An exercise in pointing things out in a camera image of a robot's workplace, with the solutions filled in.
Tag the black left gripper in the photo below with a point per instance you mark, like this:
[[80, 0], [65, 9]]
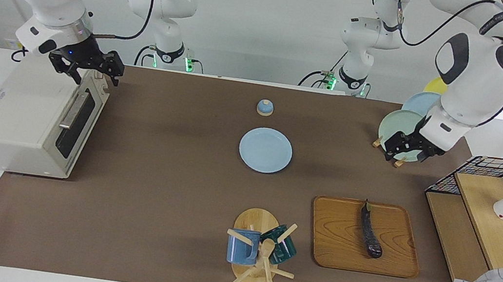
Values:
[[422, 137]]

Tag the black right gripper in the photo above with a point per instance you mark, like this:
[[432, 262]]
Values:
[[79, 54]]

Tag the toaster oven glass door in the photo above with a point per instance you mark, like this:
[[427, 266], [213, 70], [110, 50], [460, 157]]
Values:
[[85, 130]]

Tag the light blue round plate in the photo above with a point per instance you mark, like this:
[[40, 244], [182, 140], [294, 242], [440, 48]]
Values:
[[265, 150]]

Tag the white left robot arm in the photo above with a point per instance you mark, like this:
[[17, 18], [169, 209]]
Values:
[[477, 74]]

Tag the beige toaster oven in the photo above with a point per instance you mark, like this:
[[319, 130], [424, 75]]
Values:
[[13, 117]]

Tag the pale green plate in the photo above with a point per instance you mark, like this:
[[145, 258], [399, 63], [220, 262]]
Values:
[[394, 124]]

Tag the wooden plate rack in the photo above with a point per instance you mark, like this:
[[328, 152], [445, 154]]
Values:
[[377, 142]]

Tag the pale blue racked plate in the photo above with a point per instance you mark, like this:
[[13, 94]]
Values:
[[419, 103]]

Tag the yellow plate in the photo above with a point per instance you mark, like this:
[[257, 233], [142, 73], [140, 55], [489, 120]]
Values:
[[434, 85]]

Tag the wooden serving tray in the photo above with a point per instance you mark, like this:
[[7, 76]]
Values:
[[336, 236]]

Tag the brown table mat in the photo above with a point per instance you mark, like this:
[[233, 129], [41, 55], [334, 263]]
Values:
[[150, 195]]

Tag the dark green mug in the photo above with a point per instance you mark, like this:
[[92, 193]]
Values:
[[283, 252]]

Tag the wooden mug tree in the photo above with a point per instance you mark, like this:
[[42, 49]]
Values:
[[252, 222]]

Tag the blue mug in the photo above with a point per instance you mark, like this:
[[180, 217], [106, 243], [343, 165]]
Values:
[[241, 250]]

